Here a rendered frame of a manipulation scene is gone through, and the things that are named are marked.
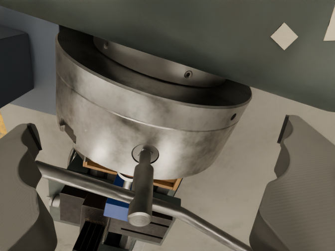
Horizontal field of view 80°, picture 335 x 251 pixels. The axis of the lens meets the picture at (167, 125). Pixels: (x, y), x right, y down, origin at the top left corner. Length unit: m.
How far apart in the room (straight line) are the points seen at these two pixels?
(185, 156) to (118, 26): 0.17
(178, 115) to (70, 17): 0.13
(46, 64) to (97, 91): 0.63
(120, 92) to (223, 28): 0.11
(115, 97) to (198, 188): 2.01
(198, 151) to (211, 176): 1.80
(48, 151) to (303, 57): 2.21
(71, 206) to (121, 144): 0.68
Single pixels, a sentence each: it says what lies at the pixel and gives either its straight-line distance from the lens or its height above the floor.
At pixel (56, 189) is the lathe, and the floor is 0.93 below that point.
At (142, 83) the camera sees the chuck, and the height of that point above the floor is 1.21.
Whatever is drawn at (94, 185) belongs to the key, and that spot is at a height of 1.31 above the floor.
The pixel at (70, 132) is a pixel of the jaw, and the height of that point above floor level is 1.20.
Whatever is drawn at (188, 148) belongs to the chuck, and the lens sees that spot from 0.26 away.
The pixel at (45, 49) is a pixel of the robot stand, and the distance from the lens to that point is 0.83.
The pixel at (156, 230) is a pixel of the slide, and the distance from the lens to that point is 0.92.
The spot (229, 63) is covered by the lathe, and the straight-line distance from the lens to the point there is 0.19.
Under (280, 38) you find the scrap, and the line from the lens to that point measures 0.19.
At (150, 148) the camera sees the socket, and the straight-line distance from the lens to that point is 0.25.
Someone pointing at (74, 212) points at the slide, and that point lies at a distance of 0.94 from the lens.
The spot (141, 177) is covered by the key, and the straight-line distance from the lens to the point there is 0.21.
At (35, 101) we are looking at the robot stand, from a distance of 0.95.
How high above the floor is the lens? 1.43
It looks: 57 degrees down
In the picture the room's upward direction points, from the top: 172 degrees counter-clockwise
